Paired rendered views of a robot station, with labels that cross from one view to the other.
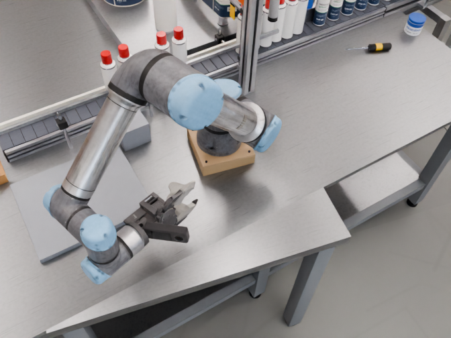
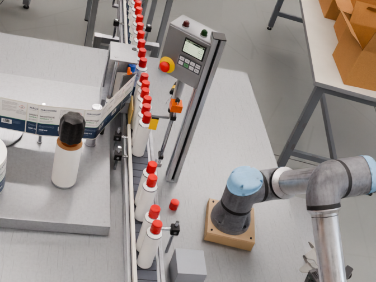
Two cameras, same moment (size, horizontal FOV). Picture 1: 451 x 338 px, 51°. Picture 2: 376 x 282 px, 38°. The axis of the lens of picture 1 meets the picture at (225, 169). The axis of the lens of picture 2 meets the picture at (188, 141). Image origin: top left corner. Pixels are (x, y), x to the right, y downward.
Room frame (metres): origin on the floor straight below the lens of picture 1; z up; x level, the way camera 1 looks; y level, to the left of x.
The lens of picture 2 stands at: (0.90, 1.49, 2.33)
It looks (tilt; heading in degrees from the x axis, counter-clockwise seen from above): 39 degrees down; 284
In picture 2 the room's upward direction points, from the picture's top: 19 degrees clockwise
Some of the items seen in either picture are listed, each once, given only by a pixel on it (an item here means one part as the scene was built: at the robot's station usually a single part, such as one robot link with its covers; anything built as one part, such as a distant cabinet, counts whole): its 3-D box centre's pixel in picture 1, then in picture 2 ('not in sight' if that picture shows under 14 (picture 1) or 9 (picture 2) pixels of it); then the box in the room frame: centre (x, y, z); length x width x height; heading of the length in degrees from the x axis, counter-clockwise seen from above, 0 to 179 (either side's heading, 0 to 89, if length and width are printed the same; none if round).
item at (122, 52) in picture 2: not in sight; (123, 52); (1.73, -0.25, 1.14); 0.14 x 0.11 x 0.01; 123
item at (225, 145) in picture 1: (219, 129); (233, 210); (1.03, 0.03, 0.92); 0.15 x 0.15 x 0.10
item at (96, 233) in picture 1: (95, 234); not in sight; (0.53, 0.30, 1.10); 0.11 x 0.08 x 0.11; 50
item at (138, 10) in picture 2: not in sight; (135, 26); (1.93, -0.74, 0.98); 0.05 x 0.05 x 0.20
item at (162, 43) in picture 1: (163, 58); (146, 197); (1.30, 0.24, 0.98); 0.05 x 0.05 x 0.20
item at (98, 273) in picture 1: (106, 259); not in sight; (0.51, 0.29, 1.00); 0.11 x 0.08 x 0.09; 141
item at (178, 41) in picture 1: (179, 52); (146, 184); (1.33, 0.18, 0.98); 0.05 x 0.05 x 0.20
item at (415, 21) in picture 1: (415, 24); not in sight; (1.73, -0.78, 0.87); 0.07 x 0.07 x 0.07
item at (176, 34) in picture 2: not in sight; (189, 52); (1.40, -0.08, 1.38); 0.17 x 0.10 x 0.19; 178
